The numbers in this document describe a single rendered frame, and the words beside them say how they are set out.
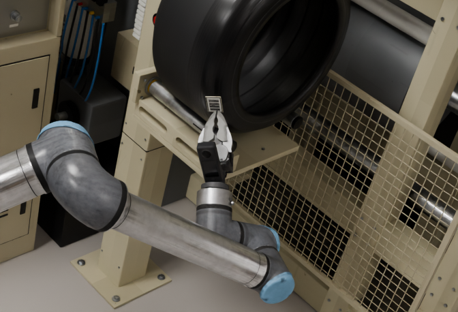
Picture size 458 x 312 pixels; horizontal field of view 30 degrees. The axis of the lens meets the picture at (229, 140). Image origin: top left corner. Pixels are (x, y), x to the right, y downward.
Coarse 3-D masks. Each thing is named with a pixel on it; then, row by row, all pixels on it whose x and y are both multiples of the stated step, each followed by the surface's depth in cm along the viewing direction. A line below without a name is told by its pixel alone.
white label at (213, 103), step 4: (208, 96) 219; (212, 96) 219; (208, 100) 220; (212, 100) 219; (216, 100) 219; (220, 100) 219; (208, 104) 221; (212, 104) 221; (216, 104) 220; (220, 104) 220; (208, 108) 222; (212, 108) 222; (216, 108) 222; (220, 108) 222
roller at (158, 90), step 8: (152, 88) 250; (160, 88) 248; (160, 96) 248; (168, 96) 246; (168, 104) 246; (176, 104) 244; (184, 104) 244; (176, 112) 244; (184, 112) 242; (192, 112) 241; (184, 120) 243; (192, 120) 240; (200, 120) 239; (200, 128) 238; (216, 128) 237; (216, 136) 235; (232, 152) 236
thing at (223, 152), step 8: (216, 144) 217; (224, 152) 216; (224, 160) 216; (232, 160) 223; (224, 168) 219; (232, 168) 223; (224, 176) 220; (208, 184) 214; (216, 184) 213; (224, 184) 214
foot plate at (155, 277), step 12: (96, 252) 318; (72, 264) 311; (84, 264) 311; (96, 264) 313; (84, 276) 307; (96, 276) 308; (144, 276) 314; (156, 276) 315; (96, 288) 304; (108, 288) 305; (120, 288) 306; (132, 288) 307; (144, 288) 309; (156, 288) 311; (108, 300) 300; (120, 300) 301
